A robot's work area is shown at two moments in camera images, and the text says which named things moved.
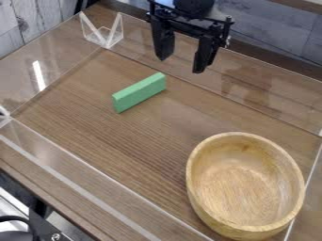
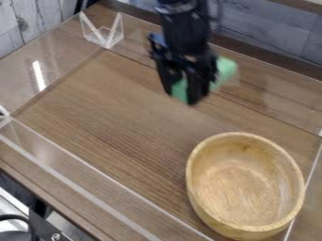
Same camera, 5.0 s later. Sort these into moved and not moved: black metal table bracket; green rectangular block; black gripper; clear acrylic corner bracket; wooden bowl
Moved: green rectangular block; black gripper
Not moved: wooden bowl; black metal table bracket; clear acrylic corner bracket
